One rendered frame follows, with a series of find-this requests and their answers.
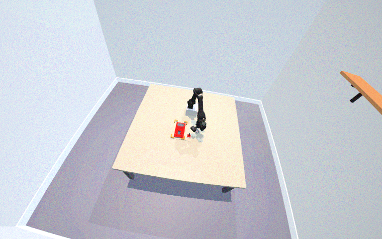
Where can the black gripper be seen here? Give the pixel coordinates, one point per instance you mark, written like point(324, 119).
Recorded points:
point(194, 128)

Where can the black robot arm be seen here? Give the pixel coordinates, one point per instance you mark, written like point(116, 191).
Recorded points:
point(200, 114)

